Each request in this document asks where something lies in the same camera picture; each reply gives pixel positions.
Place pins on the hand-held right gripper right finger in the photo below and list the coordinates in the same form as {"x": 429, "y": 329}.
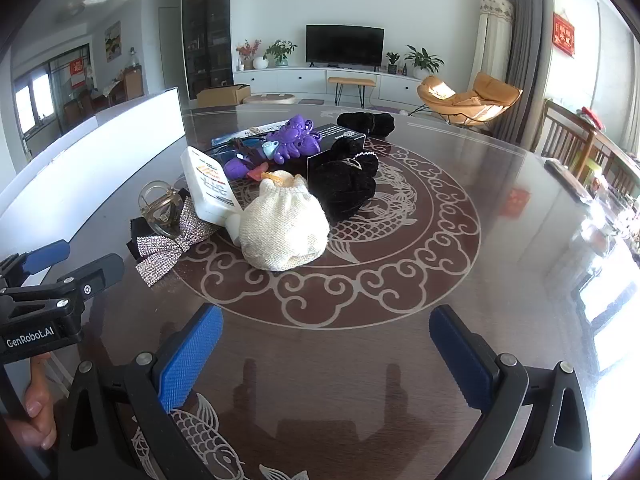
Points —
{"x": 460, "y": 360}

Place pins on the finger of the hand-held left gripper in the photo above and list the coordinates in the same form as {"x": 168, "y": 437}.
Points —
{"x": 102, "y": 270}
{"x": 46, "y": 256}

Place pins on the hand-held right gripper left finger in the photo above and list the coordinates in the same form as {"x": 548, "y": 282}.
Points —
{"x": 192, "y": 355}

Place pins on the rhinestone bow hair clip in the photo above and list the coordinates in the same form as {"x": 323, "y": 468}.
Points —
{"x": 160, "y": 255}

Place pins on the clear hair claw clip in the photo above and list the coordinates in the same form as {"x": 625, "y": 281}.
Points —
{"x": 150, "y": 195}

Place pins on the large white storage box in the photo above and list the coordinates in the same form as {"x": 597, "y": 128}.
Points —
{"x": 75, "y": 160}

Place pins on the white lotion tube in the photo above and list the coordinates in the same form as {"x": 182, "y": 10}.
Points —
{"x": 210, "y": 185}

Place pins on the cream knitted pouch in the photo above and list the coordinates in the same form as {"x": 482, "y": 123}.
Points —
{"x": 280, "y": 225}

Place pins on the dark hair clip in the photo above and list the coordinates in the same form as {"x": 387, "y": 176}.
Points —
{"x": 245, "y": 147}

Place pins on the black velvet pouch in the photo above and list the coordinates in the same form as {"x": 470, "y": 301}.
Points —
{"x": 345, "y": 190}

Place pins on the purple octopus toy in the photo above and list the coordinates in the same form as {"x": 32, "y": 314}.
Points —
{"x": 292, "y": 140}

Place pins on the dark fish patterned desktop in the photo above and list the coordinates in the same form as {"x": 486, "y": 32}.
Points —
{"x": 350, "y": 385}

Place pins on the person's left hand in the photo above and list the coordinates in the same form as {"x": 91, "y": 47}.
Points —
{"x": 40, "y": 385}

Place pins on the blue white carton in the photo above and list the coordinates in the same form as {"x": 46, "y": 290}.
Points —
{"x": 222, "y": 138}

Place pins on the wooden dining chair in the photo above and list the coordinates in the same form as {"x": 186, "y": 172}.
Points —
{"x": 134, "y": 84}

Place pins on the red door decoration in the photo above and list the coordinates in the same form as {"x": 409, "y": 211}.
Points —
{"x": 78, "y": 66}

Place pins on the cardboard box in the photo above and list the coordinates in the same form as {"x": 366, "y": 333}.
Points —
{"x": 220, "y": 95}

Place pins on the clear water bottle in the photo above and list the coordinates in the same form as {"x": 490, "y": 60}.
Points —
{"x": 133, "y": 57}

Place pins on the white door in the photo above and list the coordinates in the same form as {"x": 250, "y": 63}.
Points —
{"x": 170, "y": 50}

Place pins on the oval beige pet bed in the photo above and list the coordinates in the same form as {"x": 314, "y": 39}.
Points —
{"x": 270, "y": 99}

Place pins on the round ceiling lamp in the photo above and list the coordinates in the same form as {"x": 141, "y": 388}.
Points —
{"x": 77, "y": 8}

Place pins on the black velvet scrunchie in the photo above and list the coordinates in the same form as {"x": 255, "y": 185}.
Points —
{"x": 365, "y": 122}

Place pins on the black printed box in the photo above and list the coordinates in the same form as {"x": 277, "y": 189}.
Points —
{"x": 340, "y": 134}

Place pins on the tall dark display cabinet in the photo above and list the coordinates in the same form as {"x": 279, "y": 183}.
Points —
{"x": 205, "y": 35}

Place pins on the white round vase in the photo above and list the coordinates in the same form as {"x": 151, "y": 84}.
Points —
{"x": 260, "y": 63}

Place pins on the red flowers in vase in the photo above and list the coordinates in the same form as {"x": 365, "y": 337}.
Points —
{"x": 246, "y": 50}

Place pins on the orange lounge chair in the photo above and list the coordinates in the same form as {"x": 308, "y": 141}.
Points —
{"x": 480, "y": 95}

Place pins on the white television cabinet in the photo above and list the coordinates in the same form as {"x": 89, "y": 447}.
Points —
{"x": 300, "y": 80}

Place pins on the red cloth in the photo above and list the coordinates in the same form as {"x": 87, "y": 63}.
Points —
{"x": 592, "y": 116}

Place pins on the green plant glass vase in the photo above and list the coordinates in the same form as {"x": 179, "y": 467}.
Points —
{"x": 280, "y": 50}

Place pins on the orange bench metal legs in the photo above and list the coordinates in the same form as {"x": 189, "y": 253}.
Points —
{"x": 350, "y": 81}

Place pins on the large potted plant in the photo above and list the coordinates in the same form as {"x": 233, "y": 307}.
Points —
{"x": 422, "y": 60}

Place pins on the small potted plant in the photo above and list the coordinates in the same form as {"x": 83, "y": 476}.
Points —
{"x": 392, "y": 62}

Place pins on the grey curtain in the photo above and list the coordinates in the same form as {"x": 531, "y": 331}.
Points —
{"x": 520, "y": 50}

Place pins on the white floral covered appliance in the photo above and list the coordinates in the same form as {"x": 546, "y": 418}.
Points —
{"x": 492, "y": 35}

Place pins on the black television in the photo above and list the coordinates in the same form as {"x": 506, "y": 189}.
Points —
{"x": 345, "y": 45}

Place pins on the framed wall painting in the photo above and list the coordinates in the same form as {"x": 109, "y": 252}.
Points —
{"x": 113, "y": 41}

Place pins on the red wall hanging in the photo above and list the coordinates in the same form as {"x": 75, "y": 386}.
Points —
{"x": 564, "y": 34}

